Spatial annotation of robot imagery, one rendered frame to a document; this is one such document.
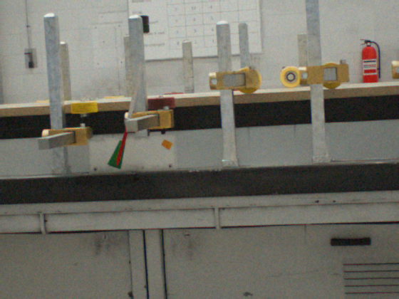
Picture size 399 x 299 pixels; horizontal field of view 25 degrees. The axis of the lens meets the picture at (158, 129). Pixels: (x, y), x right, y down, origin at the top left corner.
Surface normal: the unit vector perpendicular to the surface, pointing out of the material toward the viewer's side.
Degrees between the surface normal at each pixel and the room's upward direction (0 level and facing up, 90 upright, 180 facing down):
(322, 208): 90
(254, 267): 90
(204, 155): 90
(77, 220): 90
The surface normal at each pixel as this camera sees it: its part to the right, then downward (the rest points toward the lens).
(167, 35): -0.19, 0.07
